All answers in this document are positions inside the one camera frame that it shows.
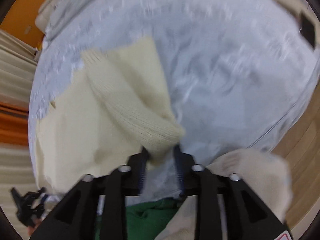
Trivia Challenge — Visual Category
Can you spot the green garment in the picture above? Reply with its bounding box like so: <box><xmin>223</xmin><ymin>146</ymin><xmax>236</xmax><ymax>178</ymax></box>
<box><xmin>94</xmin><ymin>197</ymin><xmax>183</xmax><ymax>240</ymax></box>

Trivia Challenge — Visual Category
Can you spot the light blue butterfly bedspread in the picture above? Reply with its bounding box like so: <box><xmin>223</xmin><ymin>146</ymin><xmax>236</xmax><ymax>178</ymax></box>
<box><xmin>29</xmin><ymin>0</ymin><xmax>319</xmax><ymax>202</ymax></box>

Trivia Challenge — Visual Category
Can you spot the person's left hand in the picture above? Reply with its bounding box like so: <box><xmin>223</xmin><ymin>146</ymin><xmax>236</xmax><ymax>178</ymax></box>
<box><xmin>27</xmin><ymin>218</ymin><xmax>42</xmax><ymax>236</ymax></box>

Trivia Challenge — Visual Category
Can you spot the cream curtain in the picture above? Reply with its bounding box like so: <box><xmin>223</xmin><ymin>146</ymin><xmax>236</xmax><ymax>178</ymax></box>
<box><xmin>1</xmin><ymin>31</ymin><xmax>37</xmax><ymax>239</ymax></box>

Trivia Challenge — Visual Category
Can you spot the cream knit sweater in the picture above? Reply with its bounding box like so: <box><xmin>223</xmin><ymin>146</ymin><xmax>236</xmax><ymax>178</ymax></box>
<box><xmin>34</xmin><ymin>37</ymin><xmax>184</xmax><ymax>194</ymax></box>

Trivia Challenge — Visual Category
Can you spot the black phone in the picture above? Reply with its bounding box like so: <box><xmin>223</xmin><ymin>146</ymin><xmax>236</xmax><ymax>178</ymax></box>
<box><xmin>299</xmin><ymin>13</ymin><xmax>316</xmax><ymax>49</ymax></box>

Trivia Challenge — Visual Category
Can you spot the beige fluffy garment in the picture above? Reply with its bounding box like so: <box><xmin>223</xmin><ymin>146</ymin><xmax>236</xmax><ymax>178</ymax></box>
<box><xmin>156</xmin><ymin>148</ymin><xmax>292</xmax><ymax>239</ymax></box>

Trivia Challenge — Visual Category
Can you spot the orange curtain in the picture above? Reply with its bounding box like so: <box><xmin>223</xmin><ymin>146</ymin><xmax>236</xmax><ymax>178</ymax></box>
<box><xmin>0</xmin><ymin>102</ymin><xmax>28</xmax><ymax>146</ymax></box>

